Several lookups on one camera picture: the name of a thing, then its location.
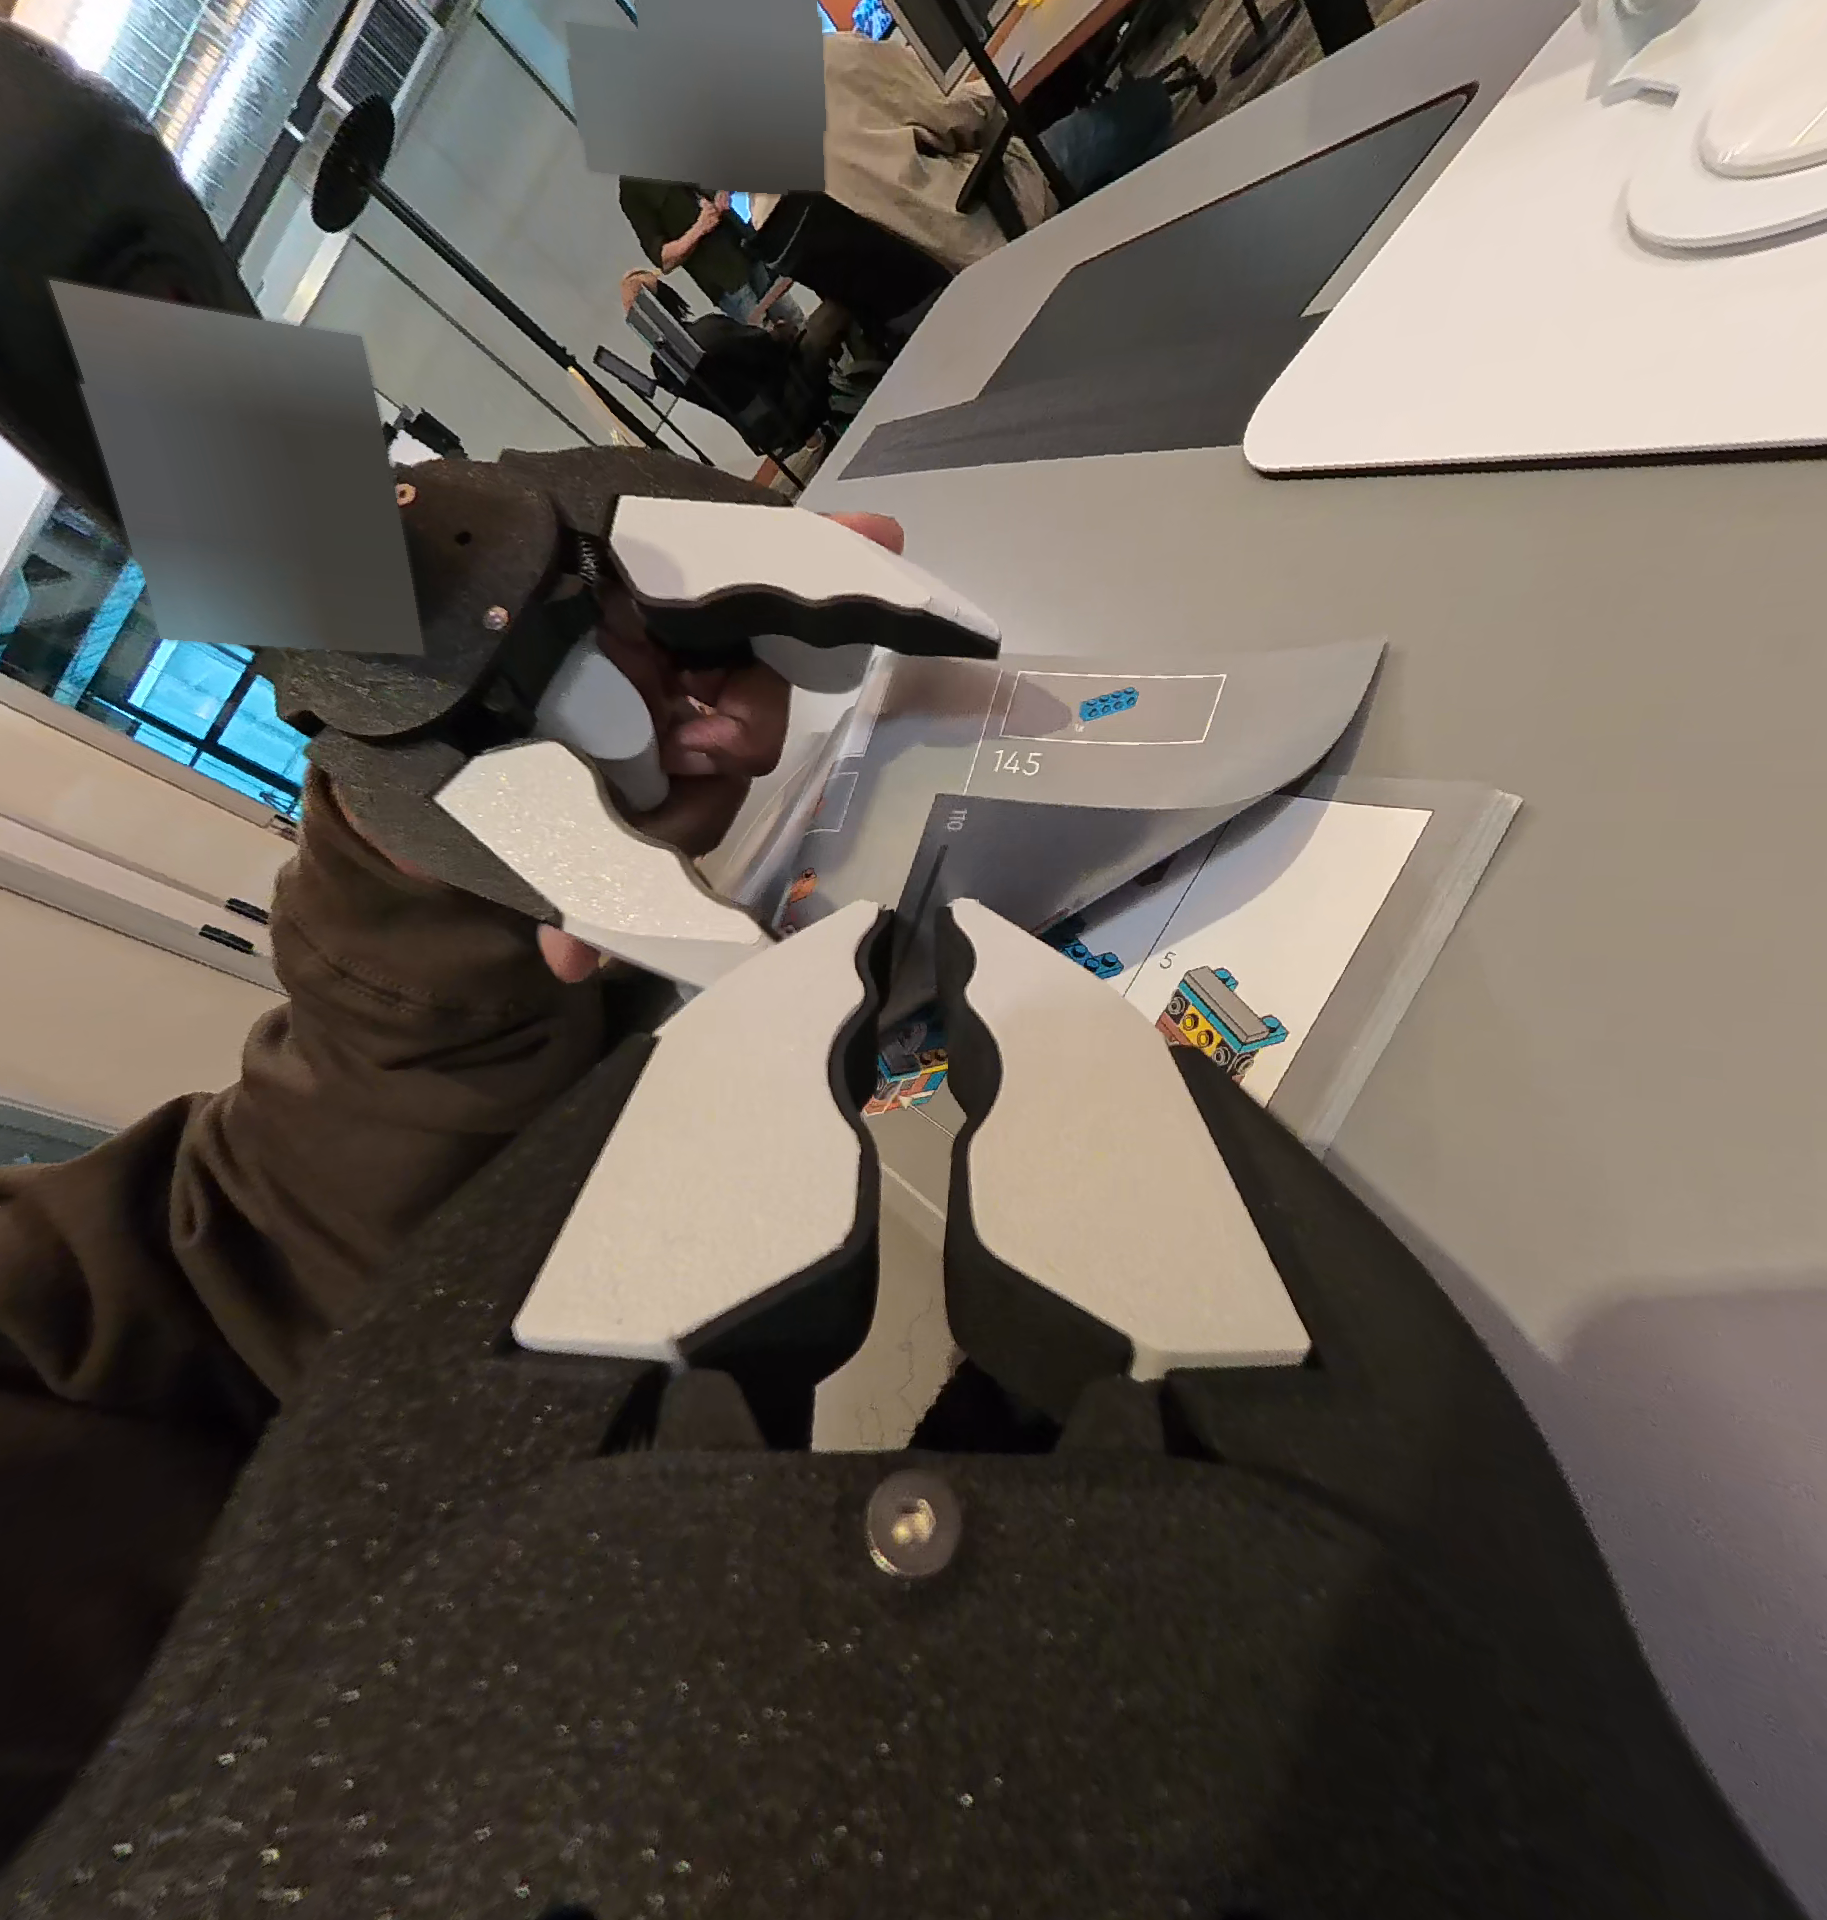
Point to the blue chair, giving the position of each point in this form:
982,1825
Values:
1138,111

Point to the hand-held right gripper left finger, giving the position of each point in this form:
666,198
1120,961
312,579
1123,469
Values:
702,1170

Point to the wooden table with black legs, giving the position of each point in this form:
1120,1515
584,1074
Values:
1071,33

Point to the white cabinet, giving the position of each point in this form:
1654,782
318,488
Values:
72,961

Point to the translucent round dome stand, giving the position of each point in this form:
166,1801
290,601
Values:
1783,166

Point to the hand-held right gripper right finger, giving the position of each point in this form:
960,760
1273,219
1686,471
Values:
1123,1200

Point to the person's brown sweatshirt torso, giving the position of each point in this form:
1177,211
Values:
59,1575

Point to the person's left forearm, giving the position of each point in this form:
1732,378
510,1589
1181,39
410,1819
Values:
373,1080

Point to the person's dark hood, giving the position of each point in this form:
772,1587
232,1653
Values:
87,166

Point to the person's left hand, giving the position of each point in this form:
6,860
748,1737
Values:
732,735

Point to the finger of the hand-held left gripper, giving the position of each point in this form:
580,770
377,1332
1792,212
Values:
778,561
597,855

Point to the grey desk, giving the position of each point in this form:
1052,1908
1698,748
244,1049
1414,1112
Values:
1602,901

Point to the white air vent grille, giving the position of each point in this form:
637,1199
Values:
388,45

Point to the silver ventilation duct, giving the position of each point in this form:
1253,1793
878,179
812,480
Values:
208,91

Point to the white rounded base plate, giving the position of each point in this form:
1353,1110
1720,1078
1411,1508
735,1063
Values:
1453,331

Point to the black round-head stand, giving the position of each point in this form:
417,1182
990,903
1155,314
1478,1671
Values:
352,166

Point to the dark desk mat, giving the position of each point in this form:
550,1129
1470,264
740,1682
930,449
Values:
1152,331

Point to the window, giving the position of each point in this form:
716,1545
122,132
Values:
193,690

